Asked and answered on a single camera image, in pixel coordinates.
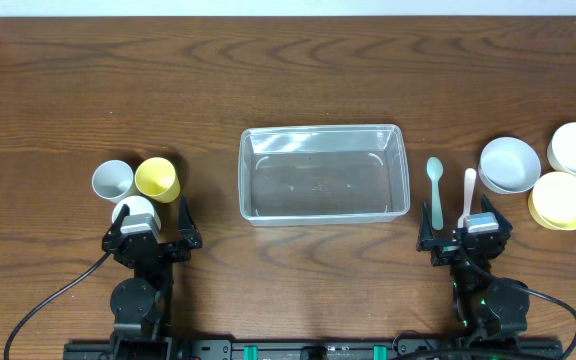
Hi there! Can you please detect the yellow plastic bowl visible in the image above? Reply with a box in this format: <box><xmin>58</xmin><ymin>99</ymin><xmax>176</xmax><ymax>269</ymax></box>
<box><xmin>528</xmin><ymin>171</ymin><xmax>576</xmax><ymax>231</ymax></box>

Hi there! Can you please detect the mint green plastic spoon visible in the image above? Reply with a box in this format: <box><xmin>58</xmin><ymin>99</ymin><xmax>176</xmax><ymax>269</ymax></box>
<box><xmin>426</xmin><ymin>157</ymin><xmax>444</xmax><ymax>230</ymax></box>

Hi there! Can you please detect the yellow plastic cup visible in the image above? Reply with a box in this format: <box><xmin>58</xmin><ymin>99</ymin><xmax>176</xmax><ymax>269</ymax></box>
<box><xmin>135</xmin><ymin>157</ymin><xmax>181</xmax><ymax>203</ymax></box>

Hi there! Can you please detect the left black cable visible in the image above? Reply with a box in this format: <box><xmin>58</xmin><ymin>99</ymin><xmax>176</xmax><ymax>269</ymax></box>
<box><xmin>3</xmin><ymin>251</ymin><xmax>114</xmax><ymax>360</ymax></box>

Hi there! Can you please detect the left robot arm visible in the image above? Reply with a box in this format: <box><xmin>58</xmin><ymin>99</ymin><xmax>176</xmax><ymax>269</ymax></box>
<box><xmin>102</xmin><ymin>197</ymin><xmax>202</xmax><ymax>359</ymax></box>

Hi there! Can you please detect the grey plastic cup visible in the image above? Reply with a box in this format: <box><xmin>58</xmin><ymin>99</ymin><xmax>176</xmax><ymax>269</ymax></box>
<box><xmin>91</xmin><ymin>160</ymin><xmax>137</xmax><ymax>203</ymax></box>

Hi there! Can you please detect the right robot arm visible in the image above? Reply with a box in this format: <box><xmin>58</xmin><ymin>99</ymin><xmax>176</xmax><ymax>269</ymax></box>
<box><xmin>416</xmin><ymin>197</ymin><xmax>530</xmax><ymax>347</ymax></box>

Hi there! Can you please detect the clear plastic container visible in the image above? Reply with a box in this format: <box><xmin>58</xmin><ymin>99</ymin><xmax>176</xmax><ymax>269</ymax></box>
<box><xmin>238</xmin><ymin>124</ymin><xmax>411</xmax><ymax>226</ymax></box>

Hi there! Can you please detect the white plastic cup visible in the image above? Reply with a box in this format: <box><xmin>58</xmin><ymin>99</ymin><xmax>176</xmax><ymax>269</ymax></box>
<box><xmin>111</xmin><ymin>195</ymin><xmax>162</xmax><ymax>229</ymax></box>

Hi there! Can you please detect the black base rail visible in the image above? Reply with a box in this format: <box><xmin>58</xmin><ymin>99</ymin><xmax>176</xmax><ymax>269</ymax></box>
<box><xmin>62</xmin><ymin>338</ymin><xmax>562</xmax><ymax>360</ymax></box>

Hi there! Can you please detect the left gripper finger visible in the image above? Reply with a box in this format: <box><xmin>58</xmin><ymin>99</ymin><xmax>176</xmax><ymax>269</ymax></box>
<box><xmin>178</xmin><ymin>196</ymin><xmax>198</xmax><ymax>241</ymax></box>
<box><xmin>107</xmin><ymin>204</ymin><xmax>130</xmax><ymax>239</ymax></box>

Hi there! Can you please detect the pink plastic fork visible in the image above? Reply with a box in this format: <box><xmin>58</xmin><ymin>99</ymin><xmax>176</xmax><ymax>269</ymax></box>
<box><xmin>457</xmin><ymin>168</ymin><xmax>477</xmax><ymax>228</ymax></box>

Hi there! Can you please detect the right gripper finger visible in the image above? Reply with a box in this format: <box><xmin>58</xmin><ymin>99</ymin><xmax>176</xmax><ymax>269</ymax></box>
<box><xmin>418</xmin><ymin>202</ymin><xmax>434</xmax><ymax>242</ymax></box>
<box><xmin>481</xmin><ymin>194</ymin><xmax>510</xmax><ymax>231</ymax></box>

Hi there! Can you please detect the grey plastic bowl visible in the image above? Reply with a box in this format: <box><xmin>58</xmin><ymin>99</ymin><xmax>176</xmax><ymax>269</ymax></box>
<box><xmin>478</xmin><ymin>137</ymin><xmax>541</xmax><ymax>194</ymax></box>

